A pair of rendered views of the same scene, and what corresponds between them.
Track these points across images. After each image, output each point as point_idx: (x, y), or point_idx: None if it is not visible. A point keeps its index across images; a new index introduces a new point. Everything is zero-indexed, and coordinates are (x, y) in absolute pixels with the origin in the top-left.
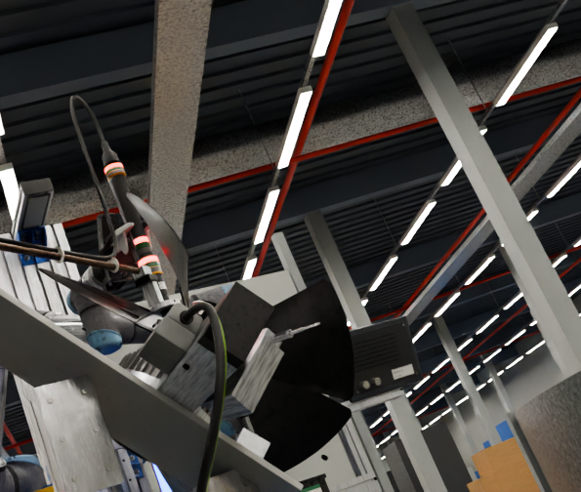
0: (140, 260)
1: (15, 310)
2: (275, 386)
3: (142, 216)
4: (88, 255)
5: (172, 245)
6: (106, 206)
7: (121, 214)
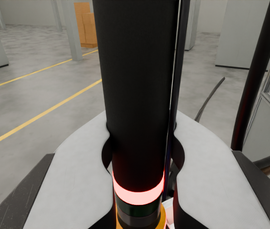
0: (164, 208)
1: None
2: None
3: (209, 98)
4: None
5: (199, 120)
6: (256, 48)
7: (181, 64)
